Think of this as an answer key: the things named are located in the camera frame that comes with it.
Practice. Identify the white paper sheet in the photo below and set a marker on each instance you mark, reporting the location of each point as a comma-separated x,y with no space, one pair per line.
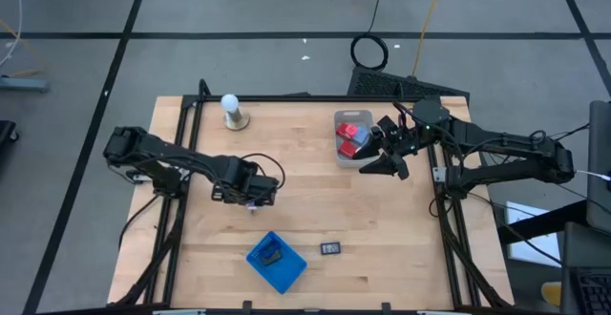
525,253

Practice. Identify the dark blue digital clock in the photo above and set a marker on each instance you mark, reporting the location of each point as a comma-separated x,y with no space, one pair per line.
330,248

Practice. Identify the yellow object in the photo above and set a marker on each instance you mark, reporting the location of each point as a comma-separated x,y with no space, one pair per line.
553,295

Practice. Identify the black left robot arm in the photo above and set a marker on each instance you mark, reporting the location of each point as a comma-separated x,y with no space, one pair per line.
181,157

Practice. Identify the small red wall charger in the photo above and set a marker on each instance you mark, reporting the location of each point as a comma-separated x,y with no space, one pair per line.
348,149

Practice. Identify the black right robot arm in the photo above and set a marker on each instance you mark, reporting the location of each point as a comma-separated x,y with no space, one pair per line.
506,143

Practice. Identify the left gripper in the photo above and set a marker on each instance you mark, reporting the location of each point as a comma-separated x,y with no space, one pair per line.
258,191

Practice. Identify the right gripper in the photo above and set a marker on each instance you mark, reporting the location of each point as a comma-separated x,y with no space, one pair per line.
401,138

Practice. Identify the purple wall charger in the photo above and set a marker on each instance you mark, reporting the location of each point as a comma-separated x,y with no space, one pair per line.
251,208

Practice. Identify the black perforated panel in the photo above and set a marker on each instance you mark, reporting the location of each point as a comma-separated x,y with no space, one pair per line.
382,83

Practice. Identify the light blue wall charger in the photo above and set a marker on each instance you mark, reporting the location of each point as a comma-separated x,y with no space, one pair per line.
361,136

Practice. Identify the blue slotted plastic basket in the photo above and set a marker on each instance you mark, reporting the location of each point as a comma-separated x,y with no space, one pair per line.
286,269

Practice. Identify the grey plastic bin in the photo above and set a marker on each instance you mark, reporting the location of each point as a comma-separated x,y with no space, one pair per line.
353,114

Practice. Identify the grey floor base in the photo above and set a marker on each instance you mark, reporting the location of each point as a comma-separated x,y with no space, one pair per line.
24,84

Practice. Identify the large red wall charger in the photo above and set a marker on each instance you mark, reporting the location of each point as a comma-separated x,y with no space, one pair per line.
346,130

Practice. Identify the grey monitor back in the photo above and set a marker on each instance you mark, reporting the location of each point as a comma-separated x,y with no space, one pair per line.
599,162

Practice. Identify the black keyboard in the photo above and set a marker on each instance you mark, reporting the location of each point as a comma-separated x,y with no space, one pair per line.
594,293

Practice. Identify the black beam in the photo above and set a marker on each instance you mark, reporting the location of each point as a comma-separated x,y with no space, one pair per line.
544,219

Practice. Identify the white bulb on metal stand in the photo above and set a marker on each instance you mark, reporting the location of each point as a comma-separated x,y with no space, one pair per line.
229,102

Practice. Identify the black caster base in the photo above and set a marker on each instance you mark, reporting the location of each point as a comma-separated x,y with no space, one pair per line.
7,131

